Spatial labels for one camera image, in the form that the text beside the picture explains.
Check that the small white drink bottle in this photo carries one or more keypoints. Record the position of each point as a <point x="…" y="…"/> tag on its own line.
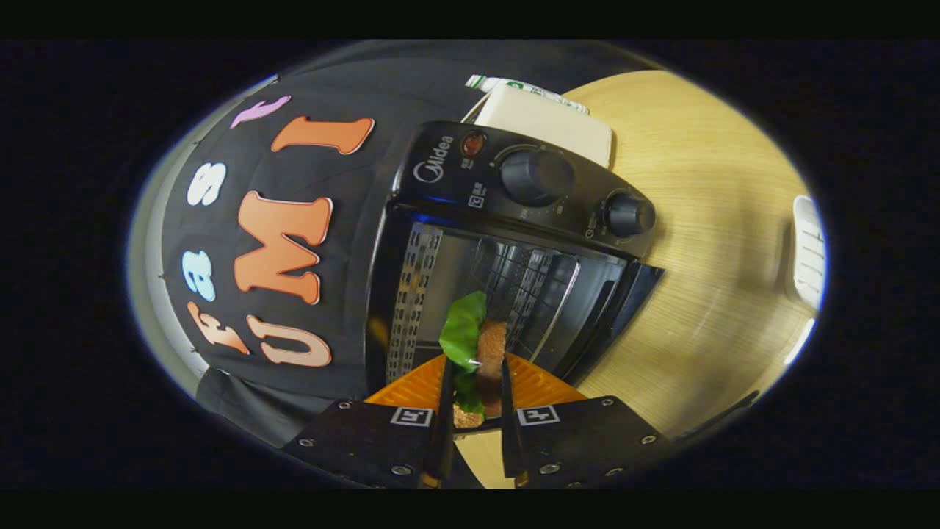
<point x="536" y="90"/>

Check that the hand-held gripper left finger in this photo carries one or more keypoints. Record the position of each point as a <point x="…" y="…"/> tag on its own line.
<point x="445" y="433"/>

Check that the bread and lettuce sandwich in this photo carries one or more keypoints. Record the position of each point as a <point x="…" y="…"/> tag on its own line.
<point x="464" y="334"/>

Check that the black toaster oven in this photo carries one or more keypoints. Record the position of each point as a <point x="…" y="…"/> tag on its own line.
<point x="440" y="169"/>

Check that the white square plate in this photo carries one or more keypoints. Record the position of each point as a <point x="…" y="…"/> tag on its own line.
<point x="808" y="253"/>

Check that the white pop-up toaster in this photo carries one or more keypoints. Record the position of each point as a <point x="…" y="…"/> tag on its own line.
<point x="551" y="125"/>

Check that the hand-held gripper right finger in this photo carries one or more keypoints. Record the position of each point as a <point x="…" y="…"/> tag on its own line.
<point x="510" y="433"/>

